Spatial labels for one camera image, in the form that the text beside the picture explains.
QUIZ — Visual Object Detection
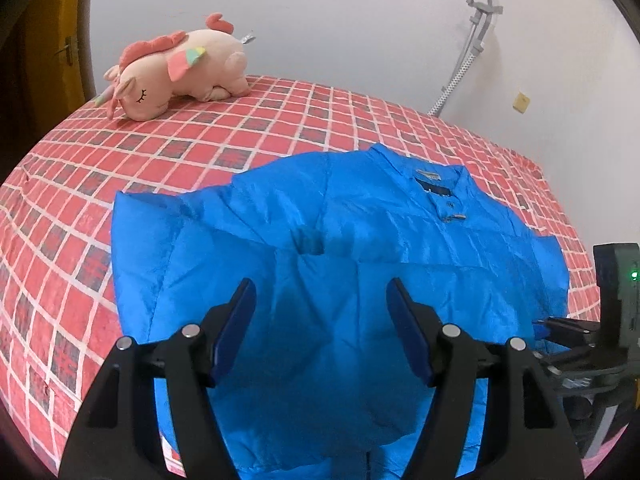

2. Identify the blue puffer jacket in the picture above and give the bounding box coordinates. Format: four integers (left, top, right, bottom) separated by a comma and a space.
111, 142, 572, 480

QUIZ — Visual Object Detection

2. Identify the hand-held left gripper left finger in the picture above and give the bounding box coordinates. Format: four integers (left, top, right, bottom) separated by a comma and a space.
59, 278, 258, 480

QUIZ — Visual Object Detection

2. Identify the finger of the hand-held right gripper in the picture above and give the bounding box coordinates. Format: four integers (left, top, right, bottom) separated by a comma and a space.
534, 347, 601, 387
532, 316, 603, 348

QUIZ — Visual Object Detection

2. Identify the pink unicorn plush toy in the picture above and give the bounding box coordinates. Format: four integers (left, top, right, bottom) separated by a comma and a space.
91, 12, 252, 122

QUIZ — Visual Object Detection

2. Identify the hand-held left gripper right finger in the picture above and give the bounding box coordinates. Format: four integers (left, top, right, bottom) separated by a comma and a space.
386, 277, 586, 480

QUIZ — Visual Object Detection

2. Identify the metal door handle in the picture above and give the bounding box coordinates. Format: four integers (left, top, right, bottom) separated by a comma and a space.
55, 37, 77, 66

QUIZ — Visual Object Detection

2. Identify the red checkered bed cover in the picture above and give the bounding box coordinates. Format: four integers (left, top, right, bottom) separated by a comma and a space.
0, 74, 603, 480

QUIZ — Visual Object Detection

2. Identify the yellow wooden door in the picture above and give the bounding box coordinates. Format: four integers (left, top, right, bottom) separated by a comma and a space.
10, 0, 97, 111

